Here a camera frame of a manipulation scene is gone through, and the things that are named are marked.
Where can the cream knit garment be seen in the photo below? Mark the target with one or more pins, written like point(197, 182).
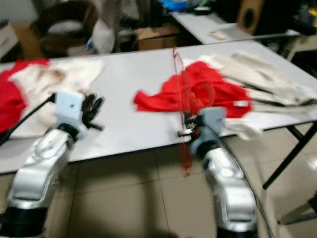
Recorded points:
point(262, 74)
point(64, 74)

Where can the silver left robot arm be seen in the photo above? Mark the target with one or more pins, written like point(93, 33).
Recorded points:
point(39, 168)

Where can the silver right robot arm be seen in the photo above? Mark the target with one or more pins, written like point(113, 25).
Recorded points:
point(228, 188)

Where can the red t-shirt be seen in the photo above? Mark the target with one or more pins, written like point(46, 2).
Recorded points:
point(158, 99)
point(12, 99)

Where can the white cloth piece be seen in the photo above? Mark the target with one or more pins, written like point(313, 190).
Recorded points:
point(245, 130)

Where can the white hanging bag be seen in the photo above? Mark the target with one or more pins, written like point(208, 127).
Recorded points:
point(106, 34)

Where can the open cardboard box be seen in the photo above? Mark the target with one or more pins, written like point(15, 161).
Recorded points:
point(158, 39)

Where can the brown round wicker chair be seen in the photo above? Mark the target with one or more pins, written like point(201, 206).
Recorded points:
point(84, 17)

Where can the black table leg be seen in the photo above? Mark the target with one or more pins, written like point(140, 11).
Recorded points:
point(285, 155)

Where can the beige flat object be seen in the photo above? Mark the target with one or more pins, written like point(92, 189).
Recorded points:
point(219, 35)

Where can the white storage box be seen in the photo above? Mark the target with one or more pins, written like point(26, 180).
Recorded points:
point(9, 42)

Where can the blue plastic item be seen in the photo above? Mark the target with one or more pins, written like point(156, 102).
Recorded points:
point(174, 5)

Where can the wooden loudspeaker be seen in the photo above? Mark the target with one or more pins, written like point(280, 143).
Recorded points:
point(250, 15)

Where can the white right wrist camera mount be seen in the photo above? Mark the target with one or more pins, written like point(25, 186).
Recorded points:
point(209, 124)

